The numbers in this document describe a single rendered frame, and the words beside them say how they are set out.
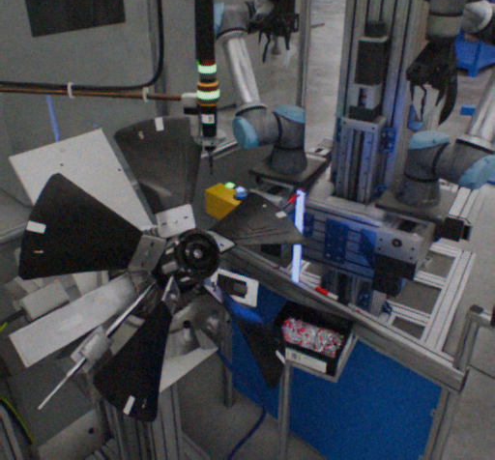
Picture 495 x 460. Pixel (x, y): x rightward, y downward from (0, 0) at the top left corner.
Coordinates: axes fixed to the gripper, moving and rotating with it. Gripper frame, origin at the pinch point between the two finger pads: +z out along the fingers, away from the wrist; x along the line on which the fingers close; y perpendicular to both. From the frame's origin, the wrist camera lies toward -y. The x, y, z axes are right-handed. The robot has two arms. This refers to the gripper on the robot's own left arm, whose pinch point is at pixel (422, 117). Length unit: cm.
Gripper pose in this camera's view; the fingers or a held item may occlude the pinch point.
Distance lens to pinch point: 139.7
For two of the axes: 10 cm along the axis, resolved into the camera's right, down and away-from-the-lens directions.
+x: -7.5, -3.4, 5.7
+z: -0.1, 8.6, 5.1
